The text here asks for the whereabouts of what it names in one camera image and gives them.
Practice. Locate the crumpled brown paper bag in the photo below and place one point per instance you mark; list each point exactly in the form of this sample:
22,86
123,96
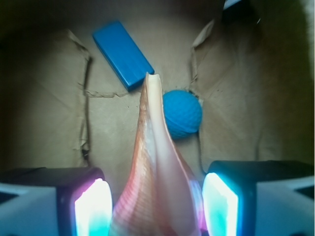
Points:
61,104

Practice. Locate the blue dimpled ball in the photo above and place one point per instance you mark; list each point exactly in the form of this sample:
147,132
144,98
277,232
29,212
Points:
183,113

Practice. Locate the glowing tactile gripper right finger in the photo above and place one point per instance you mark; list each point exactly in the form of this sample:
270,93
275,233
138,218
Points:
259,198

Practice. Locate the blue rectangular block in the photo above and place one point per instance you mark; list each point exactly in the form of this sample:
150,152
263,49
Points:
123,55

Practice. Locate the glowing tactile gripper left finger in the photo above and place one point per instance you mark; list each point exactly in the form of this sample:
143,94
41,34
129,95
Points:
55,202

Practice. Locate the orange spiral sea shell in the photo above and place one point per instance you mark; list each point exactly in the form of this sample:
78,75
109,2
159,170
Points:
162,196

